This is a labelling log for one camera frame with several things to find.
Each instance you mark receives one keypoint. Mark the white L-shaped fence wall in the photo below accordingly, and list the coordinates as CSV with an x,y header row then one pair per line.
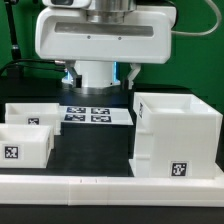
x,y
36,187

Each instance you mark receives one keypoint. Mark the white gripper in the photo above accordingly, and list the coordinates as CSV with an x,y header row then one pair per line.
x,y
144,36

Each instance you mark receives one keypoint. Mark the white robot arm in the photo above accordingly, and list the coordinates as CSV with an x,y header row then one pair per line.
x,y
98,76

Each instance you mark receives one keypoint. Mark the white front drawer tray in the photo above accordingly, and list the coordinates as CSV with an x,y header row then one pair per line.
x,y
25,146

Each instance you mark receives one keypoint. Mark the black camera stand pole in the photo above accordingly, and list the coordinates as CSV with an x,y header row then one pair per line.
x,y
13,70

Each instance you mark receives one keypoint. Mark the white rear drawer tray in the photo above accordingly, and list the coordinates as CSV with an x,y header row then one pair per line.
x,y
34,113

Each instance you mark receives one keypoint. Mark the white drawer cabinet box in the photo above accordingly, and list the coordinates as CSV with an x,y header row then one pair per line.
x,y
176,136

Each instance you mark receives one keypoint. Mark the white marker tag sheet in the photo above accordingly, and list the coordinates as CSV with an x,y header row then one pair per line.
x,y
95,115

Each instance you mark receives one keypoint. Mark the white drawer tray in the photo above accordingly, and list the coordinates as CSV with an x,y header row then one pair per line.
x,y
34,113
25,146

